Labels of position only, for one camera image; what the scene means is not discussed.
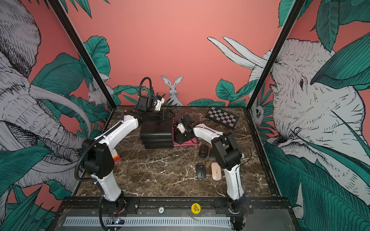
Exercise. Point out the yellow round sticker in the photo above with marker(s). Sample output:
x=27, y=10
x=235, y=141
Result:
x=196, y=208

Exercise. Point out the right black frame post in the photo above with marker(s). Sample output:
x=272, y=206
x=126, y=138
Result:
x=291, y=18

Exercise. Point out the black white checkerboard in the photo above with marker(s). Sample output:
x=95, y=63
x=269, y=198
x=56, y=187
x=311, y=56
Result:
x=222, y=117

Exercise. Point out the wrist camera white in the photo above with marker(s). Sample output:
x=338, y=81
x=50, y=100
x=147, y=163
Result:
x=159, y=102
x=181, y=127

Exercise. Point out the left black frame post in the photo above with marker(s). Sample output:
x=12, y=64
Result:
x=77, y=42

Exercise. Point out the black computer mouse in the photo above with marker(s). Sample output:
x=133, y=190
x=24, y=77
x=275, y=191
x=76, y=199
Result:
x=200, y=171

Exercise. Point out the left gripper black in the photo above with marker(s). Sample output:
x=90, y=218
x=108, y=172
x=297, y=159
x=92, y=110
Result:
x=163, y=115

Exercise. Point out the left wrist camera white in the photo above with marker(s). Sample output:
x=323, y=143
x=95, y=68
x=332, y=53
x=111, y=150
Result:
x=159, y=102

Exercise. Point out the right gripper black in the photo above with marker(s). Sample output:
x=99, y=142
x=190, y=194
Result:
x=180, y=138

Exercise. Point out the white vent strip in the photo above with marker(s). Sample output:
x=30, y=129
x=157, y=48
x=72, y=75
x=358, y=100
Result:
x=222, y=222

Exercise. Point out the colourful puzzle cube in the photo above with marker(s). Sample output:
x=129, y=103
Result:
x=115, y=156

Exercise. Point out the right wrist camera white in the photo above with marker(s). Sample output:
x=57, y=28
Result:
x=181, y=127

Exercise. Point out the pink drawer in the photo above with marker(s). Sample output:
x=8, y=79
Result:
x=185, y=139

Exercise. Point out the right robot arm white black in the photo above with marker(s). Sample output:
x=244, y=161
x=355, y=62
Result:
x=224, y=146

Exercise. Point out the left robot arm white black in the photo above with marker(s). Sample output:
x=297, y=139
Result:
x=97, y=163

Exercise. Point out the black frame post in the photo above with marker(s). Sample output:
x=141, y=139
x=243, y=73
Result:
x=291, y=18
x=77, y=42

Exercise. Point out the pink computer mouse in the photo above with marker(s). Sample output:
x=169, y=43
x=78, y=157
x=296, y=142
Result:
x=216, y=171

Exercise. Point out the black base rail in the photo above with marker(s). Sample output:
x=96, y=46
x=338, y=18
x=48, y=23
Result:
x=133, y=204

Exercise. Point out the black drawer cabinet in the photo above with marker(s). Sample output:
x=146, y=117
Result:
x=157, y=134

